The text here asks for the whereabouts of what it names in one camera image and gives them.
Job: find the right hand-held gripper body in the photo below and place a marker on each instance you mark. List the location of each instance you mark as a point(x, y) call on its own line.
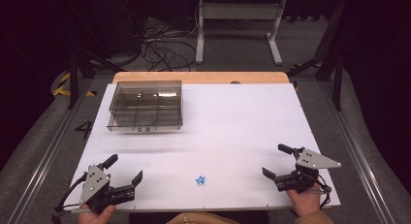
point(311, 159)

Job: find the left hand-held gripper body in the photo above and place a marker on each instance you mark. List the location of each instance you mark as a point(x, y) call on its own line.
point(93, 183)

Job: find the small blue paper star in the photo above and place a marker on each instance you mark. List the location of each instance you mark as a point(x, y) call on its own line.
point(200, 180)

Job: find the transparent grey drawer box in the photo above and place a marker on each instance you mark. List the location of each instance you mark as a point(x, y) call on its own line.
point(145, 104)

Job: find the person's left hand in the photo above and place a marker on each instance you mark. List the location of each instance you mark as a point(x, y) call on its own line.
point(93, 218)

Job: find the person's right hand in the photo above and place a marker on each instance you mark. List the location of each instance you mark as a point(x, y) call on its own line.
point(305, 203)

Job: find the person's tan clothing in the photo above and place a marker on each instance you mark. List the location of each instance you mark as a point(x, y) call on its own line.
point(203, 219)

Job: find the black metal stand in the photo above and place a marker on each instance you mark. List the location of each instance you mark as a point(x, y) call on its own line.
point(332, 56)
point(80, 59)

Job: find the white metal stand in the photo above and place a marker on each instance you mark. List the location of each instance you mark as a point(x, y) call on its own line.
point(239, 11)

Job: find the aluminium floor rail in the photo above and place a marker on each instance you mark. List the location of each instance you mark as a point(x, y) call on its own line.
point(48, 153)
point(358, 156)

